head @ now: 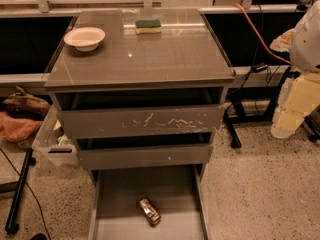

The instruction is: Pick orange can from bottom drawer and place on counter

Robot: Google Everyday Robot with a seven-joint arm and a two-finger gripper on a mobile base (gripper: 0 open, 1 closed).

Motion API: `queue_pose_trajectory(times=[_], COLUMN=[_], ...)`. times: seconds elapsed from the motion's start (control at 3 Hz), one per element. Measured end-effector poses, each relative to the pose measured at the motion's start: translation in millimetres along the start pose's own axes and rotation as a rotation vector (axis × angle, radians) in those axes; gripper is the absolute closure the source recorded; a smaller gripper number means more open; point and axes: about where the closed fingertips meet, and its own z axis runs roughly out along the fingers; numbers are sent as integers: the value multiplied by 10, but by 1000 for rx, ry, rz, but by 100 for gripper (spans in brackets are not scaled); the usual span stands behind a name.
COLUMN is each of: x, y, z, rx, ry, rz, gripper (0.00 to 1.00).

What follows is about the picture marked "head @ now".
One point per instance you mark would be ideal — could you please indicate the white bowl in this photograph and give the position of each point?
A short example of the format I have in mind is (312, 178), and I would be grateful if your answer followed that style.
(84, 39)

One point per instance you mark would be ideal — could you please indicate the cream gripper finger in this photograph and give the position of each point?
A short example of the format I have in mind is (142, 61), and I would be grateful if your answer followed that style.
(298, 98)

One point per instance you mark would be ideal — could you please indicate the green yellow sponge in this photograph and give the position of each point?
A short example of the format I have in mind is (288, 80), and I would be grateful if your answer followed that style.
(148, 26)

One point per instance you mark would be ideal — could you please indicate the brown bag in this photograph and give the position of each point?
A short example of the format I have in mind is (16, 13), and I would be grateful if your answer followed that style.
(22, 103)

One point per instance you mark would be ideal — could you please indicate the black table stand right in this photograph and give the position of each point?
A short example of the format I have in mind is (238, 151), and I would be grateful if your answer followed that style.
(235, 113)

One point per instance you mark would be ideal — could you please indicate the grey top drawer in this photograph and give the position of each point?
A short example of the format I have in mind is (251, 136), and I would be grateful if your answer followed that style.
(145, 121)

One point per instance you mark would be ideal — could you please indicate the black power adapter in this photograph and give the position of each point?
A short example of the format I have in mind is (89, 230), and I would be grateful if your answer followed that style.
(259, 67)

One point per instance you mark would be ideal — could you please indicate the grey middle drawer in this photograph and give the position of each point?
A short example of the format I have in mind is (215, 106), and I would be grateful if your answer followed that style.
(145, 156)

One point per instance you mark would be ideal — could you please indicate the clear plastic storage bin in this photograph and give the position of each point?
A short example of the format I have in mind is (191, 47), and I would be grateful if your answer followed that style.
(52, 142)

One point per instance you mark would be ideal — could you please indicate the grey open bottom drawer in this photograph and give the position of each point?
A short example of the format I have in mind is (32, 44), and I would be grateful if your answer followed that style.
(174, 191)

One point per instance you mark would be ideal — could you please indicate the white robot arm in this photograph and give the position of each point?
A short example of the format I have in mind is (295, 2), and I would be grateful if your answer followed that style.
(303, 42)

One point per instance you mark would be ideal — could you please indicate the orange drink can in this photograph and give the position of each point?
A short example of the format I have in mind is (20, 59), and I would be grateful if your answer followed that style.
(152, 215)

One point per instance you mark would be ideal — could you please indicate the black stand leg left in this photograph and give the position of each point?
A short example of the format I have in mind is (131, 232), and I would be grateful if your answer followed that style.
(12, 226)

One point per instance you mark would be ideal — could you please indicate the grey drawer cabinet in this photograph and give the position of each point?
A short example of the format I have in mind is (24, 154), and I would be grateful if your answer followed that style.
(183, 65)

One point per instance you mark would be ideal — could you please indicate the orange cloth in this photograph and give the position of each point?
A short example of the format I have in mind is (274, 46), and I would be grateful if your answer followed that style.
(15, 130)

